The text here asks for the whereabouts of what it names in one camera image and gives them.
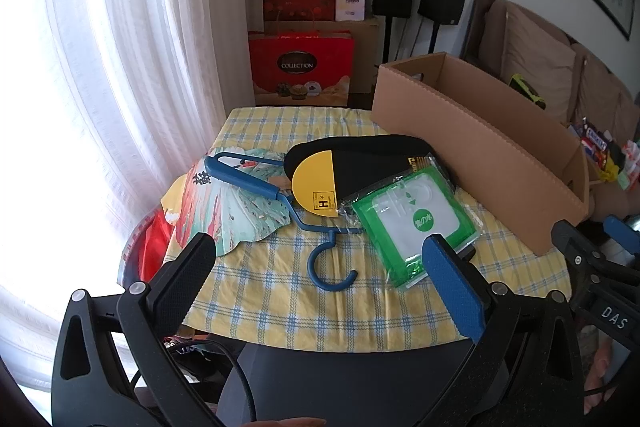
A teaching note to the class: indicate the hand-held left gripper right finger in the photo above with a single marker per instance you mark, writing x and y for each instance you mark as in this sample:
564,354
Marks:
452,287

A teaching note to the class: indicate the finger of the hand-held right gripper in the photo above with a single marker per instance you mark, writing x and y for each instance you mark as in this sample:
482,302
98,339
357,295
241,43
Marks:
622,237
577,259

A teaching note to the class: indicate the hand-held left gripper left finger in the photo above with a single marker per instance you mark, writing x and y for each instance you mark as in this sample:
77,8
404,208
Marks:
187,277

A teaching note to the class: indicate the colourful paper fan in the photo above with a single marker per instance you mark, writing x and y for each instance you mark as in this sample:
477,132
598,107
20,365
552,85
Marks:
225,217

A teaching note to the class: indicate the green white plastic packet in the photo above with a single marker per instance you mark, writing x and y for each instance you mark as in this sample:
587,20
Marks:
415,212

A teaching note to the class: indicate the blue clothes hanger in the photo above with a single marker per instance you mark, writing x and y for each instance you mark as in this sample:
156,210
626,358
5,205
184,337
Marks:
240,179

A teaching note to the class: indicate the black yellow shoe insole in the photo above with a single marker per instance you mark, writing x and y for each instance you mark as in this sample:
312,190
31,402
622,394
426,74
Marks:
360,162

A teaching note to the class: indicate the long cardboard box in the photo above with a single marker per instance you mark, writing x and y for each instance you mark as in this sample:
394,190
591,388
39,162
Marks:
450,127

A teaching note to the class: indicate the person's right hand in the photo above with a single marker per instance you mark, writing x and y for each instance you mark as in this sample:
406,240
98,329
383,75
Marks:
600,387

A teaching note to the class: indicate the person's left hand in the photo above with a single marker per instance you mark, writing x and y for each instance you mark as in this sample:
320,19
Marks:
292,422

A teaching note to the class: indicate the red plastic bag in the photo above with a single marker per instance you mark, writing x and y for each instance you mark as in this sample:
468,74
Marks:
150,252

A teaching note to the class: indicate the pile of snack packets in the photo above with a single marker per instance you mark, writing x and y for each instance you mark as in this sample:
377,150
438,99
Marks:
607,152

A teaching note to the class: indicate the yellow blue checked tablecloth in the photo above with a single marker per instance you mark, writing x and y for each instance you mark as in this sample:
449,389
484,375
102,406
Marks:
300,307

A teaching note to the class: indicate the brown sofa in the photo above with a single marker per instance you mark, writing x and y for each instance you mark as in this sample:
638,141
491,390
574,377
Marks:
595,82

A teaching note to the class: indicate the green black device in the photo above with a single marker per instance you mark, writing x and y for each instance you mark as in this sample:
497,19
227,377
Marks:
525,89

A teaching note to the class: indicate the beige sofa cushion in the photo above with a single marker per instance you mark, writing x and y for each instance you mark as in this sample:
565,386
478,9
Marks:
537,57

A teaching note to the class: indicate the dark low cabinet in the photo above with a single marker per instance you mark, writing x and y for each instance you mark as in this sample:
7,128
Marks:
362,99

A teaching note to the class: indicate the white sheer curtain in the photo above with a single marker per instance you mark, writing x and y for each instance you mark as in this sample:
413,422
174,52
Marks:
125,57

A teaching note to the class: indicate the red Collection gift box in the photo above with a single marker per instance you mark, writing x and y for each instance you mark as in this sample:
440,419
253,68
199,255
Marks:
300,67

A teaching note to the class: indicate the black speaker stand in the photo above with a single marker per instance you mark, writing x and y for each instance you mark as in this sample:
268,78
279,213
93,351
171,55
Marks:
434,38
389,39

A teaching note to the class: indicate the brown storage carton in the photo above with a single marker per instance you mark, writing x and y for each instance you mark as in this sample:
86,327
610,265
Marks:
365,52

